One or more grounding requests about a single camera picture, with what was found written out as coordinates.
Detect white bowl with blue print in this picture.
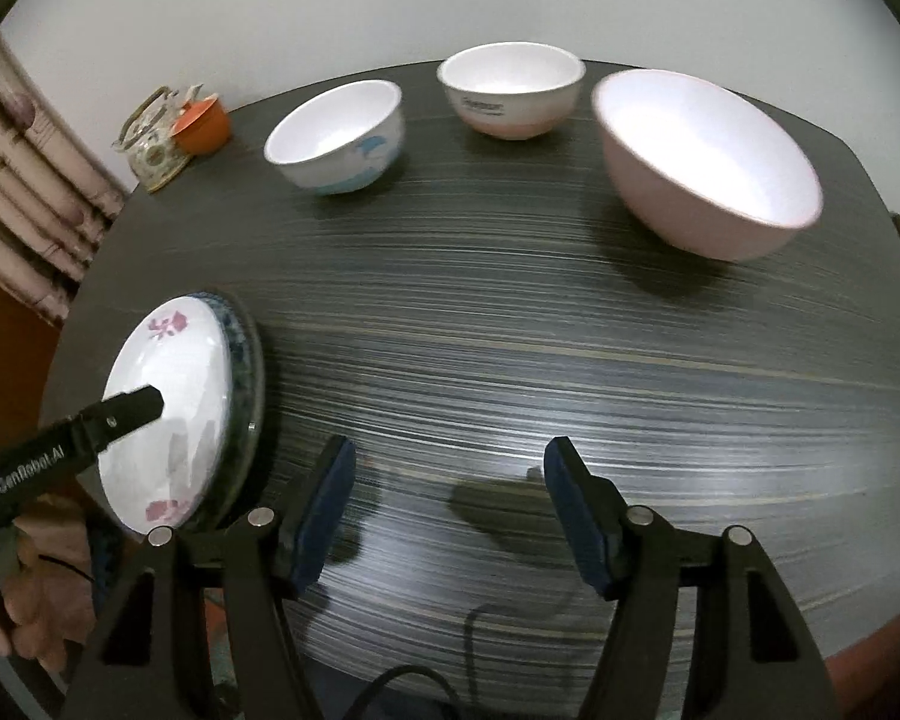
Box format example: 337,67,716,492
264,80,406,196

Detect white plate with pink flowers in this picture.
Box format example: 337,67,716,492
97,296,233,533

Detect large blue patterned plate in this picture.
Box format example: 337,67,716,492
187,289,265,537

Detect large pink bowl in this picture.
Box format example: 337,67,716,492
591,69,824,263

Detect white bowl with dark lettering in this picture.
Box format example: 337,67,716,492
436,43,586,141

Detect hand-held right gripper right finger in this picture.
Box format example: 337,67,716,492
544,436,845,720

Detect black cable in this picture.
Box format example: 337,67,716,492
349,664,466,720

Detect orange cup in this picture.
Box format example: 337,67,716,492
171,96,232,157

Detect person's left hand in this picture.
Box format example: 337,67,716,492
0,495,102,661

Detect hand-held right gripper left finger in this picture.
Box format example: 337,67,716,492
67,435,358,720

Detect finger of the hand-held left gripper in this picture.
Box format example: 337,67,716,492
75,384,166,460

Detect floral ceramic teapot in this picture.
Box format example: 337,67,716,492
114,85,218,192

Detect beige patterned curtain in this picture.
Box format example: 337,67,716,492
0,34,128,331

